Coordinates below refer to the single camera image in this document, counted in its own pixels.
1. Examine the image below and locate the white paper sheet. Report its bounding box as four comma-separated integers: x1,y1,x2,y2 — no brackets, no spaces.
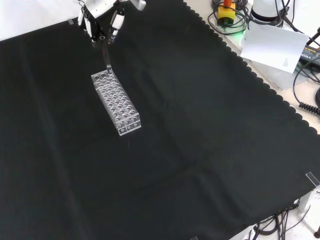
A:
240,24,310,74

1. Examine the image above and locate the black power adapter yellow label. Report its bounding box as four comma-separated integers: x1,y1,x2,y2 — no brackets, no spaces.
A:
298,45,320,66

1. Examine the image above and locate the clear plastic test tube rack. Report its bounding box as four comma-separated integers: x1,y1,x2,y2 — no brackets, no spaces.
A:
90,70,142,137

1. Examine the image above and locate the black cable bundle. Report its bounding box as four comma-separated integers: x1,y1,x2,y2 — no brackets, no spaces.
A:
247,199,320,240

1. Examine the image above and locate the black thin cable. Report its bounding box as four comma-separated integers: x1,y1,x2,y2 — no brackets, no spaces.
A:
292,59,320,106

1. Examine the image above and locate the green cable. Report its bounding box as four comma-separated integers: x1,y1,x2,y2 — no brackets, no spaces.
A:
207,9,249,36

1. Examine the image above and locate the clear glass test tube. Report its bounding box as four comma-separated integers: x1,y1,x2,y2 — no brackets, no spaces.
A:
99,35,112,74

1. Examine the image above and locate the black coiled cable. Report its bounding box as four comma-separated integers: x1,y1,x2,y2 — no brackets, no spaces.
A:
298,101,320,115

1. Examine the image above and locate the pale board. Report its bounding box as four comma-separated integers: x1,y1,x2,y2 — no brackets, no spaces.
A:
246,56,296,91

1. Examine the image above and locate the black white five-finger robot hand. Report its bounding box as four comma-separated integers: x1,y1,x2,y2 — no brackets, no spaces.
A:
77,0,126,48

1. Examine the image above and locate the black bench cloth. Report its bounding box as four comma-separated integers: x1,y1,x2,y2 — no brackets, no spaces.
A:
0,0,320,240

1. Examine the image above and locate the grey table bracket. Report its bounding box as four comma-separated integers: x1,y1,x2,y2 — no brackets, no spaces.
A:
296,186,320,215

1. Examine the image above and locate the yellow stop button box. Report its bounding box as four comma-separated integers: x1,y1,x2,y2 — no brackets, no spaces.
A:
216,0,237,26

